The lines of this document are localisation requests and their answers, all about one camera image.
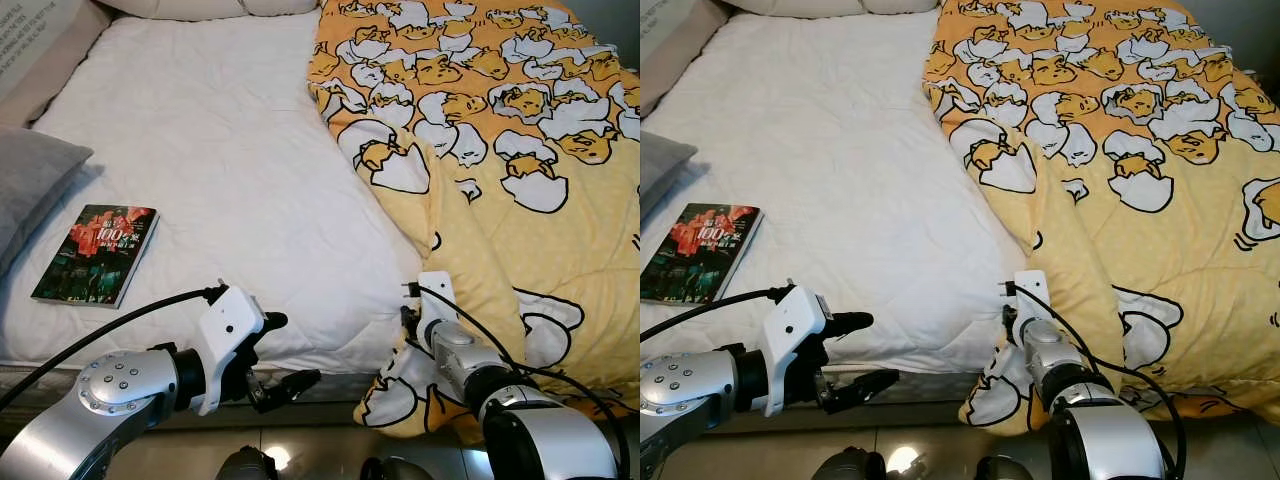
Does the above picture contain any grey robot leg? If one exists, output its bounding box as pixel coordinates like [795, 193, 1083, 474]
[215, 445, 281, 480]
[975, 455, 1051, 480]
[812, 445, 886, 480]
[360, 455, 441, 480]

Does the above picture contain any grey left robot leg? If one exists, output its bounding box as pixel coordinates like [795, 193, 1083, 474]
[812, 445, 886, 480]
[215, 445, 281, 480]

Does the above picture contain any white quilted mattress pad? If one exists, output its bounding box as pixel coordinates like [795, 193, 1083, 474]
[640, 10, 1031, 377]
[0, 10, 426, 373]

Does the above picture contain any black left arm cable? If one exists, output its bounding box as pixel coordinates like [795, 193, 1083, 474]
[0, 285, 229, 411]
[640, 285, 797, 346]

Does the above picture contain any yellow cartoon egg blanket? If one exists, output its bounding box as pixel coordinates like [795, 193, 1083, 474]
[305, 0, 641, 441]
[922, 0, 1280, 433]

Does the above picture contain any dark cover book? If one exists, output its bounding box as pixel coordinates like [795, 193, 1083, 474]
[640, 203, 766, 307]
[30, 203, 159, 309]

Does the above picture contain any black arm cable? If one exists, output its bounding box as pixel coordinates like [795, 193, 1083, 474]
[405, 283, 631, 480]
[1000, 283, 1191, 480]
[0, 285, 229, 411]
[640, 285, 797, 346]

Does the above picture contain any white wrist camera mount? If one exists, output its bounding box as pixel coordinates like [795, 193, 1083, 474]
[415, 270, 461, 347]
[192, 283, 268, 416]
[1010, 270, 1054, 347]
[765, 283, 836, 416]

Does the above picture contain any grey quilted mattress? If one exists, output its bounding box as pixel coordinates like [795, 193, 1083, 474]
[0, 362, 401, 413]
[860, 372, 993, 407]

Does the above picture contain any grey right robot leg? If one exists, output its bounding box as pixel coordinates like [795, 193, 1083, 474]
[360, 455, 441, 480]
[975, 455, 1051, 480]

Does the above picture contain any grey pillow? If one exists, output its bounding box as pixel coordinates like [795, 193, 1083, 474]
[640, 130, 699, 222]
[0, 125, 94, 277]

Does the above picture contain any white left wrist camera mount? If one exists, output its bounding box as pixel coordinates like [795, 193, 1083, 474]
[192, 283, 268, 416]
[765, 283, 836, 416]

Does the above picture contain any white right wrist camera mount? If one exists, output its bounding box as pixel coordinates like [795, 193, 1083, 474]
[415, 270, 461, 347]
[1010, 270, 1054, 347]

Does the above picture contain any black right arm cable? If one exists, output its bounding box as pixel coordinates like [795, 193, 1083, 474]
[405, 283, 631, 480]
[1000, 283, 1191, 480]

